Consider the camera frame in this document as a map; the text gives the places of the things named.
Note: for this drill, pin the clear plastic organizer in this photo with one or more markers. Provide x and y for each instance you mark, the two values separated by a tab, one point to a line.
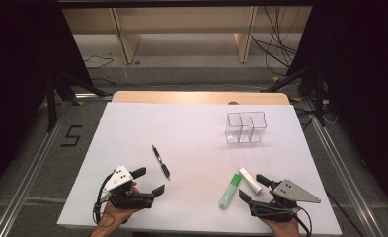
246	131

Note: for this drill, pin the light wooden table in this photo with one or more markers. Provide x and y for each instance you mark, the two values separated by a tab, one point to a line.
181	97

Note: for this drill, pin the wooden panel leg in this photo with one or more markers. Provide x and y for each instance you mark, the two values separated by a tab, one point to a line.
127	39
246	36

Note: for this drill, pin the green highlighter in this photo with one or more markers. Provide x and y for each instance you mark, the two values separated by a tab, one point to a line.
229	192

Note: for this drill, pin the person's right hand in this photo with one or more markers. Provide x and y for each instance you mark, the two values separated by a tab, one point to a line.
285	229

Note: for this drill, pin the white foam board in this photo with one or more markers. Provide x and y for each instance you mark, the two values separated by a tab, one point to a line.
198	164

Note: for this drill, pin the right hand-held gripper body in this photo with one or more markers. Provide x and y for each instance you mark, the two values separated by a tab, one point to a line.
290	194

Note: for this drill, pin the black pen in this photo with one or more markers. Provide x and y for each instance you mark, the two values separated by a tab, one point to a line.
161	162

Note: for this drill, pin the black metal bar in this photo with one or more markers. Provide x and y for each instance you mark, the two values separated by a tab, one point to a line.
181	3

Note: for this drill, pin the aluminium floor rail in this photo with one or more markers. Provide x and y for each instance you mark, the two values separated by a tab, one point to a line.
346	177
23	184

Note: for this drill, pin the person's left hand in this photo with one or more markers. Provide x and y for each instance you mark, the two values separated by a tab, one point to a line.
116	217

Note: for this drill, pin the white plastic tube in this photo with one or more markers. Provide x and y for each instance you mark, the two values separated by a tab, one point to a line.
250	180

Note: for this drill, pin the black curtain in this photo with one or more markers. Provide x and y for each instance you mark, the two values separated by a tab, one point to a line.
17	82
362	82

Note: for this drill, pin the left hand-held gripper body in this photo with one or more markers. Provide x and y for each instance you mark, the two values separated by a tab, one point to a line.
119	179

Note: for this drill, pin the black stand legs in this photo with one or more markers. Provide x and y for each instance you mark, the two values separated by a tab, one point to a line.
319	98
51	105

